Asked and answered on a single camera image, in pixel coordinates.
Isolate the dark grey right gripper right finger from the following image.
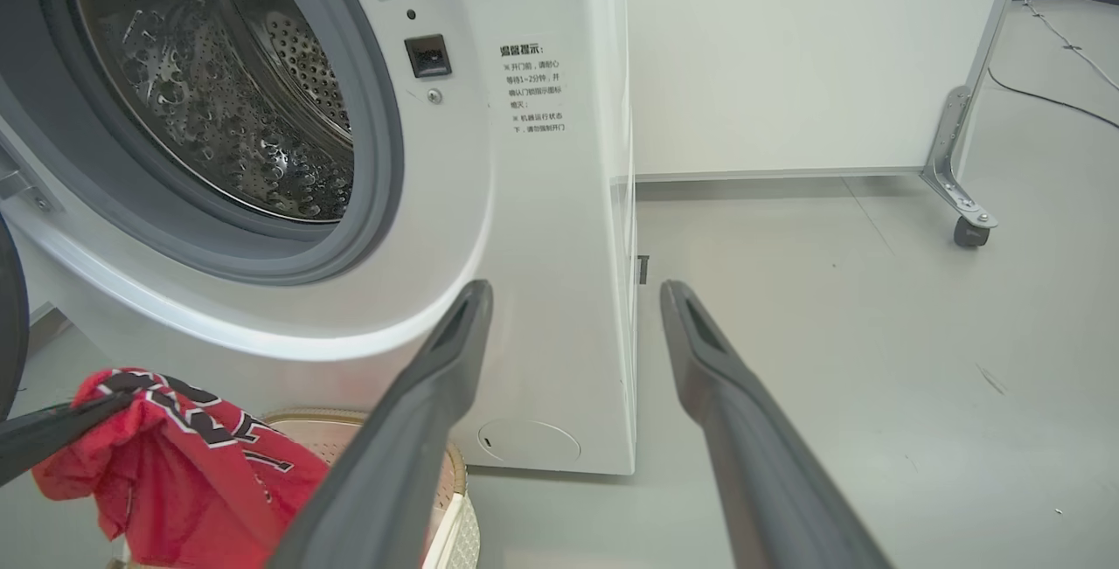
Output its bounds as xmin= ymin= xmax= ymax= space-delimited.
xmin=660 ymin=281 xmax=893 ymax=569

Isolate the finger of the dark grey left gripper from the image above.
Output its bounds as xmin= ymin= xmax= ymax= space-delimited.
xmin=0 ymin=390 xmax=136 ymax=487

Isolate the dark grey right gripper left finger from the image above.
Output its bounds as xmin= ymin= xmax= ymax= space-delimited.
xmin=267 ymin=281 xmax=495 ymax=569

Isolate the red and white jersey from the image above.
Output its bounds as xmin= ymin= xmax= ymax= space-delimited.
xmin=33 ymin=368 xmax=329 ymax=569

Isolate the cream perforated laundry basket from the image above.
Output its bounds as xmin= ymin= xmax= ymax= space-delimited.
xmin=262 ymin=409 xmax=482 ymax=569

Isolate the white front-load washing machine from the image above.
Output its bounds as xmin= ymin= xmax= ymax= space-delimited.
xmin=0 ymin=0 xmax=639 ymax=475

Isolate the white partition panel on stand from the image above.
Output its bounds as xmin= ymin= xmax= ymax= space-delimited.
xmin=625 ymin=0 xmax=1034 ymax=229

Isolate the black floor cable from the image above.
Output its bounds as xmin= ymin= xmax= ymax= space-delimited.
xmin=988 ymin=66 xmax=1119 ymax=129

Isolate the thin grey floor cable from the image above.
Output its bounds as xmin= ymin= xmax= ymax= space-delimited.
xmin=1018 ymin=0 xmax=1119 ymax=91

